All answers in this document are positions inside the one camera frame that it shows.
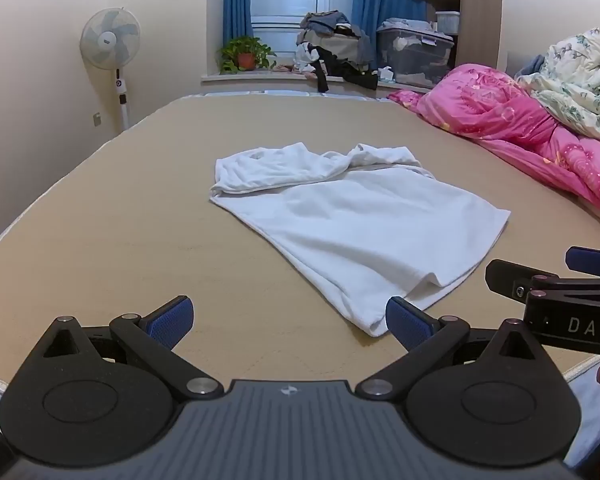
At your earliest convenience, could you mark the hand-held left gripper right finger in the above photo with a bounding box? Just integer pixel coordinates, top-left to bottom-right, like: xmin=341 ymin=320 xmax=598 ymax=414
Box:
xmin=355 ymin=296 xmax=556 ymax=402

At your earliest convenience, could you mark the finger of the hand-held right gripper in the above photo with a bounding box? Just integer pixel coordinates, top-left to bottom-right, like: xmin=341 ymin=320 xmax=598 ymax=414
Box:
xmin=485 ymin=259 xmax=600 ymax=307
xmin=566 ymin=246 xmax=600 ymax=279

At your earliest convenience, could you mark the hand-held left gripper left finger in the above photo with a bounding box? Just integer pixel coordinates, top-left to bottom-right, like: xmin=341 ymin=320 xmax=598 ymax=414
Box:
xmin=32 ymin=296 xmax=225 ymax=402

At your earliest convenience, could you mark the white shirt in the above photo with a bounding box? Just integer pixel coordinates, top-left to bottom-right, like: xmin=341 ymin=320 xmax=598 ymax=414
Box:
xmin=210 ymin=143 xmax=512 ymax=338

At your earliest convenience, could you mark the pile of clothes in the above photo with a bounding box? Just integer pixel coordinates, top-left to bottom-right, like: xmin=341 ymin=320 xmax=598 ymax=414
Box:
xmin=295 ymin=10 xmax=379 ymax=94

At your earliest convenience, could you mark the pink floral quilt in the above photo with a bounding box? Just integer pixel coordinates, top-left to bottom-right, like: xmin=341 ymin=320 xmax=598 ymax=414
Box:
xmin=387 ymin=63 xmax=600 ymax=221

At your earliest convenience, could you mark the cream floral quilt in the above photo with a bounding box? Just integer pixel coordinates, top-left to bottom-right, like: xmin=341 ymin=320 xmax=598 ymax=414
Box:
xmin=515 ymin=27 xmax=600 ymax=146

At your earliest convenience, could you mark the blue cloth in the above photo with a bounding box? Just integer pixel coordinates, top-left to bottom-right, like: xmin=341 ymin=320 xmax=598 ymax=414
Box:
xmin=517 ymin=54 xmax=547 ymax=79

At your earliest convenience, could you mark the clear plastic storage box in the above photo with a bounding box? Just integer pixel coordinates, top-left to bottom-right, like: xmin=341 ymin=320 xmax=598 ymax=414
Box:
xmin=376 ymin=19 xmax=455 ymax=87

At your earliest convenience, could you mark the wooden shelf unit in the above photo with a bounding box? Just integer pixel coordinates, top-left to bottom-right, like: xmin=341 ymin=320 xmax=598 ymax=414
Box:
xmin=425 ymin=0 xmax=504 ymax=69

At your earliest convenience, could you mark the white plastic basket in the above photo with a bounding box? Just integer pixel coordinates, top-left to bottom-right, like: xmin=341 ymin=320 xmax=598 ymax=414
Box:
xmin=435 ymin=10 xmax=462 ymax=36

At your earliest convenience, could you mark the potted green plant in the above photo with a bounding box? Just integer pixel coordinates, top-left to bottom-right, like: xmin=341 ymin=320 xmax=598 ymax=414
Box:
xmin=217 ymin=36 xmax=277 ymax=75

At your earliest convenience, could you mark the white standing fan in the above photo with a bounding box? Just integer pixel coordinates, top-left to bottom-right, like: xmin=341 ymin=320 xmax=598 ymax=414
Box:
xmin=80 ymin=7 xmax=142 ymax=134

